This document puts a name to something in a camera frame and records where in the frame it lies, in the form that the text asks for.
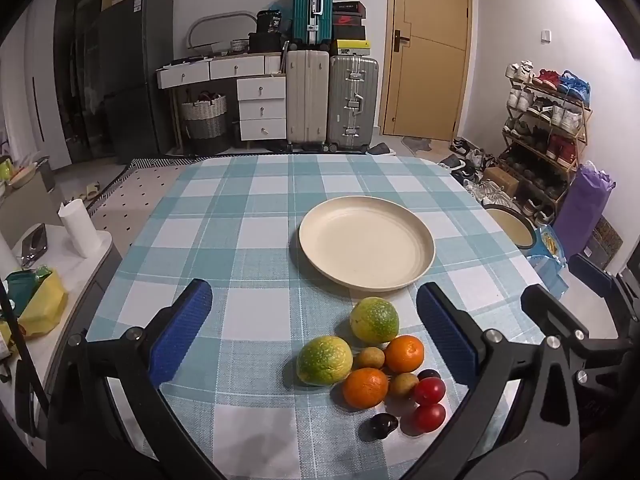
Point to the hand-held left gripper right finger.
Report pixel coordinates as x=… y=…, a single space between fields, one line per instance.
x=445 y=335

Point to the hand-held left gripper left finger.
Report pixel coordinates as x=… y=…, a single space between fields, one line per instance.
x=180 y=332

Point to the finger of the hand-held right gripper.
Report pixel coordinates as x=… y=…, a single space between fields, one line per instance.
x=550 y=310
x=592 y=275

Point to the dark purple plum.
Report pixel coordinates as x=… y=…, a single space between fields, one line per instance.
x=380 y=426
x=429 y=374

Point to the orange tangerine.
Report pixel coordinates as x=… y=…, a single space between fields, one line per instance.
x=365 y=387
x=404 y=353

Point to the red tomato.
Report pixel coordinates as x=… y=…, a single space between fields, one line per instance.
x=429 y=391
x=429 y=417

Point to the small yellow-brown fruit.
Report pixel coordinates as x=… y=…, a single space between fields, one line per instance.
x=370 y=357
x=402 y=385

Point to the green yellow citrus fruit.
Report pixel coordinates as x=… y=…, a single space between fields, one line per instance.
x=374 y=319
x=324 y=367

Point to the cream round plate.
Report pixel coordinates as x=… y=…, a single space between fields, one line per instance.
x=367 y=245

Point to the dark speckled board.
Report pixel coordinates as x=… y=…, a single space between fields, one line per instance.
x=606 y=240

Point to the blue plastic bag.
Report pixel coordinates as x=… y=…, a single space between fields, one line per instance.
x=550 y=265

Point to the purple bag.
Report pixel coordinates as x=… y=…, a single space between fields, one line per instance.
x=582 y=210

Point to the round cream stool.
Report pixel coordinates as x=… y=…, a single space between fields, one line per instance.
x=507 y=225

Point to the white side table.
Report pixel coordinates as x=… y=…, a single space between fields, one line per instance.
x=85 y=270

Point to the teal checked tablecloth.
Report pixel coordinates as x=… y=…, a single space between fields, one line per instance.
x=250 y=240

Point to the small cardboard box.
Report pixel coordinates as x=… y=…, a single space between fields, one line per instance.
x=501 y=180

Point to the yellow plastic bag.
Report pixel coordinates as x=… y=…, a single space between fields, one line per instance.
x=45 y=305

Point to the paper towel roll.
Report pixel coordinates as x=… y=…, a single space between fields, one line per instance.
x=79 y=230

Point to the dotted white rug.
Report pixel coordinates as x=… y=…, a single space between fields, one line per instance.
x=150 y=190

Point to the wooden shoe rack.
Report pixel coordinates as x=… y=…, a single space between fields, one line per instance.
x=582 y=125

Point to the pile of scattered sneakers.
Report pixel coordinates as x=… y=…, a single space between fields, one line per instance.
x=472 y=165

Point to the beige floor slippers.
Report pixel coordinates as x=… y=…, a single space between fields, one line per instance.
x=87 y=191

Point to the dark clothes iron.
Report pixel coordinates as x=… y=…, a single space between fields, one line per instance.
x=34 y=245

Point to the shoe rack with shoes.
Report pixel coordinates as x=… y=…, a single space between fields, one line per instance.
x=550 y=110

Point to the grey floor mat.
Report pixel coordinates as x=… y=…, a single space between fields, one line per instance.
x=417 y=145

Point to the grey slipper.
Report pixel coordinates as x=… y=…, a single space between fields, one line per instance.
x=380 y=149

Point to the grey trash can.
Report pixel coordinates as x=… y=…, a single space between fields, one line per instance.
x=46 y=172

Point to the woven laundry basket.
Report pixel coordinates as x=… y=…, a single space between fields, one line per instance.
x=204 y=117

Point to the white bowl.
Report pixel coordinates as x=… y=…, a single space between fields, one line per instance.
x=24 y=176

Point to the silver suitcase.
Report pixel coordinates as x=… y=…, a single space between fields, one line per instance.
x=352 y=102

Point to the grey refrigerator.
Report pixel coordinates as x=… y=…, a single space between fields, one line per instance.
x=135 y=85

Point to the white drawer dresser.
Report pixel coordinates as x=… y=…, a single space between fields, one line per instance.
x=250 y=90

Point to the beige suitcase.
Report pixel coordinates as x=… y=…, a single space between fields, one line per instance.
x=307 y=100

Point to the wooden door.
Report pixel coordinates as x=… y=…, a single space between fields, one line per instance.
x=430 y=60

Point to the white wardrobe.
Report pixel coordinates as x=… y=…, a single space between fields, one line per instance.
x=45 y=95

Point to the dark glass cabinet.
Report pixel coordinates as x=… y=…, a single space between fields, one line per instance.
x=80 y=75

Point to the yellow and black shoebox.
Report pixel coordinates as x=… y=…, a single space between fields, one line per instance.
x=351 y=48

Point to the black storage box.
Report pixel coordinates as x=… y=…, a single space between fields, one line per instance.
x=267 y=42

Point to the black labelled canister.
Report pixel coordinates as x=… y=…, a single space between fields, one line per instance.
x=270 y=22

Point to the red and black shoebox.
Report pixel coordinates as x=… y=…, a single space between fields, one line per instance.
x=348 y=20

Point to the teal suitcase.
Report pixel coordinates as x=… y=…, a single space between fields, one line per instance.
x=312 y=7

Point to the white oval frame mirror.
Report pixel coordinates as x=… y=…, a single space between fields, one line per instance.
x=220 y=22

